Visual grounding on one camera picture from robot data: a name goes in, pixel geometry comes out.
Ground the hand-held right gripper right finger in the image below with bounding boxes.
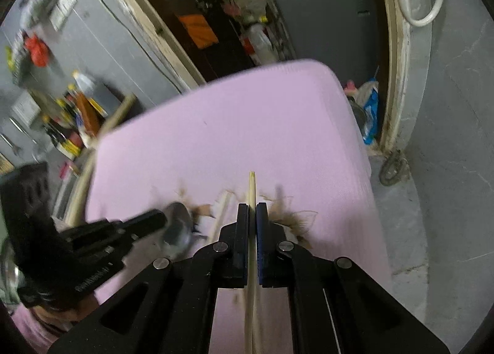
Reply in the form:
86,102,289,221
255,203,450,354

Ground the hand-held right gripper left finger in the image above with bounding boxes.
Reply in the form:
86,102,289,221
48,203,251,354

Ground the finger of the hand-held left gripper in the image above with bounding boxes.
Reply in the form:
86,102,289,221
64,210,167,242
75,223,166,258

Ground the wooden chopstick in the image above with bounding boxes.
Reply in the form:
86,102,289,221
208,190,237,242
243,171,260,354

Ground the person's left hand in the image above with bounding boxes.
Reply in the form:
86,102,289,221
35,294,102,333

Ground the pink floral tablecloth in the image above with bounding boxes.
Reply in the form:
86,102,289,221
85,58,392,354

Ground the orange red spice packet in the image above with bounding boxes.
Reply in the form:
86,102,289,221
75,93,105,138

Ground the dark vinegar bottle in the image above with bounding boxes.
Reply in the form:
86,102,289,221
56,84,82,123

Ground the cooking oil jug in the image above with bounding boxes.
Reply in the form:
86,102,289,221
71,70,109,115

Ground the blue white sack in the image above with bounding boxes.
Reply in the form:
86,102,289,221
349,78,381,146

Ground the green yellow snack packet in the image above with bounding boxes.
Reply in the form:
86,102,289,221
5,41,27,84

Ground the red plastic bag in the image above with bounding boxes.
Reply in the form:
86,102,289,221
23,33,52,67

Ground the orange paper sheet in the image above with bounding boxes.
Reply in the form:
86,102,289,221
178,14,220,50

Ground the clear plastic bottle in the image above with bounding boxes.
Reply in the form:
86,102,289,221
243,16,274,65

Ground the clear bag of dried goods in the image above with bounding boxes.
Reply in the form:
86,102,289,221
19,0,58,30

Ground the grey cabinet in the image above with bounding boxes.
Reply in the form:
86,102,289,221
268,0,388,77

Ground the white wall box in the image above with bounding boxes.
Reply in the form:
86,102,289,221
10,91,41,125

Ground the dark rope coil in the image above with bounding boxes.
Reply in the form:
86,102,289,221
378,149,410,187

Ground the white cable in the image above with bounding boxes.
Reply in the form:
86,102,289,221
89,0,186,94

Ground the wooden door frame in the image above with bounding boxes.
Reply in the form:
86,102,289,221
81,0,433,154

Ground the white wall switch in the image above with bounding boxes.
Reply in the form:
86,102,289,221
48,6,68,32

